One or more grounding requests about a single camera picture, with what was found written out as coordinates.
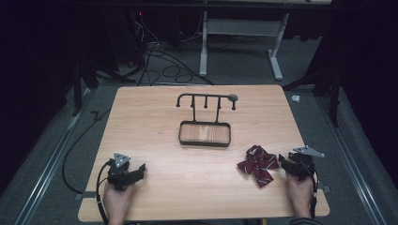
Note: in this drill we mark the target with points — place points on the metal floor rail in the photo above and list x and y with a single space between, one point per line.
350 156
47 168

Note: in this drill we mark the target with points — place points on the black metal stand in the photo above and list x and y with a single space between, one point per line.
331 90
78 90

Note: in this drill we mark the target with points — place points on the person's left hand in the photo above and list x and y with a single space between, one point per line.
117 201

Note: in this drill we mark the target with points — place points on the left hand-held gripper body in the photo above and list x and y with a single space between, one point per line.
119 175

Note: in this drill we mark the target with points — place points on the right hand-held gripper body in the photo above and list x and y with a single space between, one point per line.
302 164

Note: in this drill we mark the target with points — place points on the black hook rack with tray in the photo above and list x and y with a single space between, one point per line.
205 132

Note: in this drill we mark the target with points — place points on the red striped bow tie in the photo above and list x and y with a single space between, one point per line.
258 165

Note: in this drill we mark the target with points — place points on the crumpled white paper scrap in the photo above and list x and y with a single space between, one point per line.
295 98

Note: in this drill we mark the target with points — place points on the white metal desk frame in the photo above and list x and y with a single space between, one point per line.
241 28

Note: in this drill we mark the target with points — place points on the person's right hand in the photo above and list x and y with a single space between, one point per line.
298 195

